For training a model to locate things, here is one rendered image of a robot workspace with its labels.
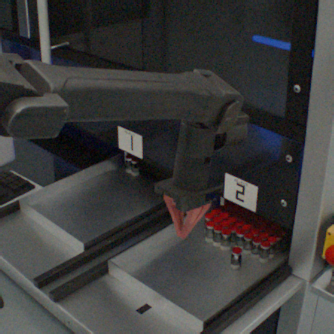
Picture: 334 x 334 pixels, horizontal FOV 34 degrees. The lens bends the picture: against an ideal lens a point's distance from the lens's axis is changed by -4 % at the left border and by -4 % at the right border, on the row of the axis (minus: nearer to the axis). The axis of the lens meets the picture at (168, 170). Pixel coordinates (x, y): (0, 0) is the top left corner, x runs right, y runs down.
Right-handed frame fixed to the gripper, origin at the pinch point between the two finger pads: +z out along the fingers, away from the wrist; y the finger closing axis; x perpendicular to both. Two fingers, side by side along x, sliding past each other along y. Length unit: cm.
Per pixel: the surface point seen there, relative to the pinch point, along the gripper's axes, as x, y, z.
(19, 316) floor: 107, 39, 103
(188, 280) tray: 5.5, 12.0, 17.5
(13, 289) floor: 123, 48, 102
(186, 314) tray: -2.6, 1.8, 16.9
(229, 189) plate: 8.8, 25.6, 1.6
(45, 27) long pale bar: 64, 16, -23
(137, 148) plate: 37.1, 26.2, 2.1
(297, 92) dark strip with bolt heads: -4.9, 21.2, -23.9
